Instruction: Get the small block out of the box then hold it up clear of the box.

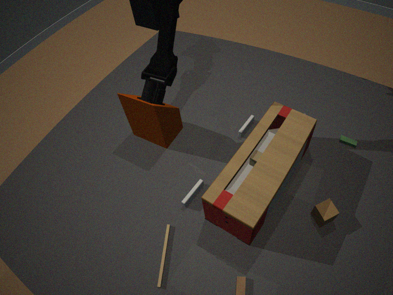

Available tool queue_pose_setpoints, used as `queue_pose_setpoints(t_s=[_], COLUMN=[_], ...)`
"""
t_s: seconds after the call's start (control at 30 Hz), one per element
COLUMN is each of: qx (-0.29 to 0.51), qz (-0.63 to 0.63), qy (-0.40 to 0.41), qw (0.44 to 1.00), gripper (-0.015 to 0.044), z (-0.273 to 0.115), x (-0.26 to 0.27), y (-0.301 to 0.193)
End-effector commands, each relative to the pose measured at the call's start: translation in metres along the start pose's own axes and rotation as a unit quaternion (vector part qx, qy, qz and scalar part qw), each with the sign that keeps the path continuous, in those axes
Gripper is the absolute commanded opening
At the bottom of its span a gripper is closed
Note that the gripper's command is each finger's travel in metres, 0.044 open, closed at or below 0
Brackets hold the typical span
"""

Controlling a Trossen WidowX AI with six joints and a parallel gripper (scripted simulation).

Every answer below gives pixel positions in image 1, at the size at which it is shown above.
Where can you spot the small green block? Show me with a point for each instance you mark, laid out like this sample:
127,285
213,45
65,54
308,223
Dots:
348,141

